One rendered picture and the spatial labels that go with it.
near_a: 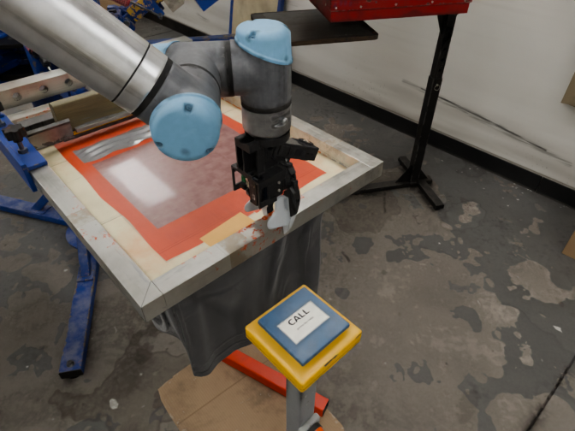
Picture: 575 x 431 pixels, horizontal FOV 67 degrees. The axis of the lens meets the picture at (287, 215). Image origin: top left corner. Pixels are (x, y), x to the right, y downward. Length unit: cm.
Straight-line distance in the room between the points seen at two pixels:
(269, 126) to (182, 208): 33
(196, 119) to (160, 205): 47
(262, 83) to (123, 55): 20
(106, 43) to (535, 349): 187
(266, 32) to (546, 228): 221
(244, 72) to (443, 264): 174
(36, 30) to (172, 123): 14
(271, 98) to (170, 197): 40
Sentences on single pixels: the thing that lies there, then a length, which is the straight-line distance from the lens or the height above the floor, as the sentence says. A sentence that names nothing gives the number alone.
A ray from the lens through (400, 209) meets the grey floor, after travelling 245.
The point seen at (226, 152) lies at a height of 96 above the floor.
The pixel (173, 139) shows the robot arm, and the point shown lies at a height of 128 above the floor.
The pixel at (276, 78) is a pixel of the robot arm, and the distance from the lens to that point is 61.
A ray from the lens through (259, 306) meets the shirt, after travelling 111.
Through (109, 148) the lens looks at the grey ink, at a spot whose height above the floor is 96.
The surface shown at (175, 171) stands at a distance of 102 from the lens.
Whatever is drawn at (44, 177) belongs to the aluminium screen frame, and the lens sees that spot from 104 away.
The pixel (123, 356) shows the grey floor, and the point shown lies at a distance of 189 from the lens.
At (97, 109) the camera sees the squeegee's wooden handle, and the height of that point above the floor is 102.
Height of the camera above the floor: 151
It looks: 40 degrees down
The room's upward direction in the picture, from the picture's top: straight up
